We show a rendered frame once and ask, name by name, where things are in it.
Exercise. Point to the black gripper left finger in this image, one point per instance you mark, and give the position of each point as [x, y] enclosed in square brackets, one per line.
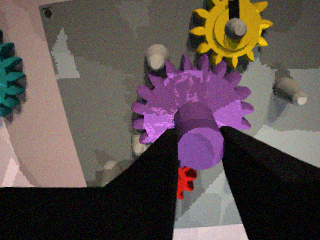
[139, 204]

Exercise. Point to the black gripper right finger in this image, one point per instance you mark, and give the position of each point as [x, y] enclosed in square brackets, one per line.
[276, 194]

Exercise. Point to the grey board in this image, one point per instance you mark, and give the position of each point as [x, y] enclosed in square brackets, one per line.
[102, 50]

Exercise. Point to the yellow gear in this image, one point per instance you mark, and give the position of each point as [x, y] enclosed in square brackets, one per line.
[214, 21]

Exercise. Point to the teal gear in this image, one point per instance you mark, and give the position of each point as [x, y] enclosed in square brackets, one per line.
[8, 77]

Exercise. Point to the purple gear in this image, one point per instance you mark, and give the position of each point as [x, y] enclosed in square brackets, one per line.
[197, 102]

